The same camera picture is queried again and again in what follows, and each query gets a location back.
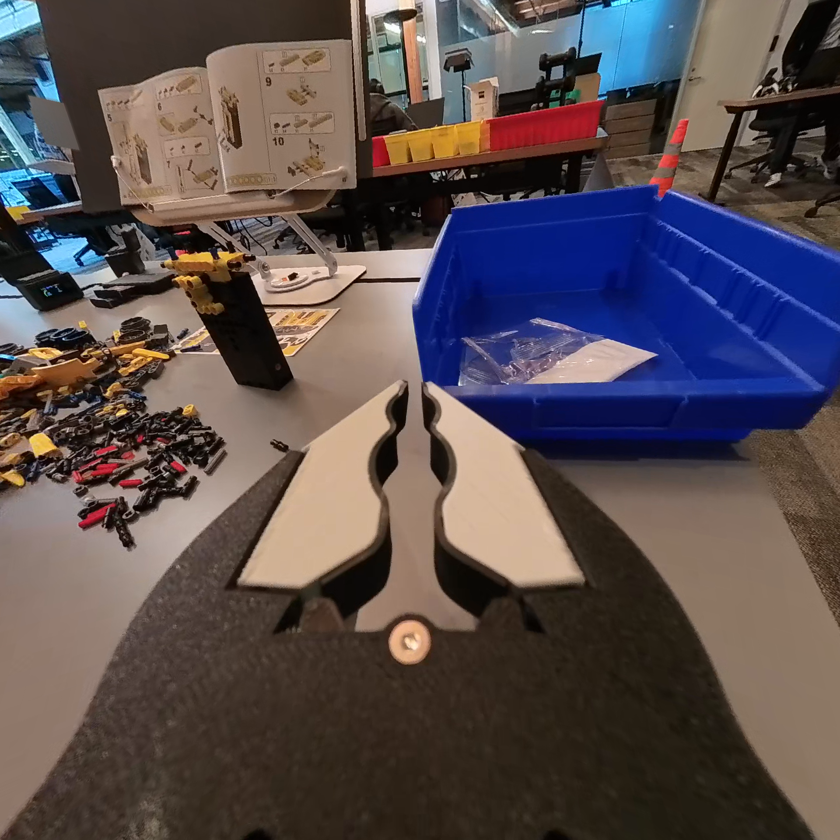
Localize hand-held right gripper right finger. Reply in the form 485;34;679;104
422;381;587;616

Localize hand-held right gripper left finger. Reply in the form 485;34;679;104
236;379;411;618

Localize clear plastic bag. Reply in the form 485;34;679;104
458;318;608;388

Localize pile of black and red pins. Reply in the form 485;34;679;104
39;403;227;549

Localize white paper packet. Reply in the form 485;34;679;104
525;340;659;385

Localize yellow sticker sheet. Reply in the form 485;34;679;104
172;306;341;357

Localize black and yellow brick tower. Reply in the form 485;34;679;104
161;249;294;392

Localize white stand base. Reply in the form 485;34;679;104
128;184;367;308

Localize heap of yellow building pieces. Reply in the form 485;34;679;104
0;316;178;490

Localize black power adapter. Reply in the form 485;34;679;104
88;269;175;309

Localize blue plastic bin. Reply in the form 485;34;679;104
412;185;840;460

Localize long wooden table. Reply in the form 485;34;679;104
371;128;611;250

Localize large red bin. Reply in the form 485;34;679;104
486;100;606;152

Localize orange traffic cone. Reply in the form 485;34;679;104
648;118;690;198

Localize open instruction booklet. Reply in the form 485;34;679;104
98;39;358;206

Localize white cardboard box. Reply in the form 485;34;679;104
465;77;500;122

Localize black machine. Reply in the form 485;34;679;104
535;47;578;109

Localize black studio light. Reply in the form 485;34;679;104
443;49;475;122

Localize dark wooden desk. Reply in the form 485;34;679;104
699;85;840;204

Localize black partition panel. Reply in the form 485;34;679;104
36;0;375;214

